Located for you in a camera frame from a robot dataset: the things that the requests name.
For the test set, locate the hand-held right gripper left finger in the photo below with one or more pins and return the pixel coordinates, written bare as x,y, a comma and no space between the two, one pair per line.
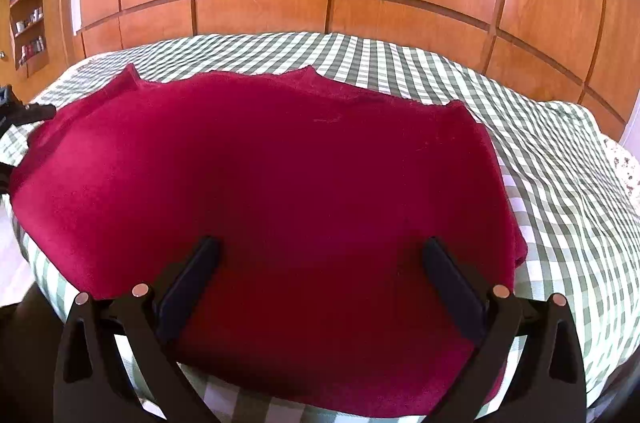
187,283

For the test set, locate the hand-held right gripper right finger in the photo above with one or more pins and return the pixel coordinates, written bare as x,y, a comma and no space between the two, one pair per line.
452,283

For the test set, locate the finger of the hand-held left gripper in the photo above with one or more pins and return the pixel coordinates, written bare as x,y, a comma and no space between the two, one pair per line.
30,112

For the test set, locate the dark red knit sweater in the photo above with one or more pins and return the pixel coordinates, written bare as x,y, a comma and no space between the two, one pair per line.
280,183

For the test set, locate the row of small bottles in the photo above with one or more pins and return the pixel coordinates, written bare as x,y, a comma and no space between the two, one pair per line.
31,45

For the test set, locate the green white checked blanket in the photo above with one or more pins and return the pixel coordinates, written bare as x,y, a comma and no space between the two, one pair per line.
560,183

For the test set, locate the floral bedspread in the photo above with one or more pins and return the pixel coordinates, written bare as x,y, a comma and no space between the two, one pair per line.
622,168

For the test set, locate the wooden wall shelf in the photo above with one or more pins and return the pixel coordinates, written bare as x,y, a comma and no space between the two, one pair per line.
30,13

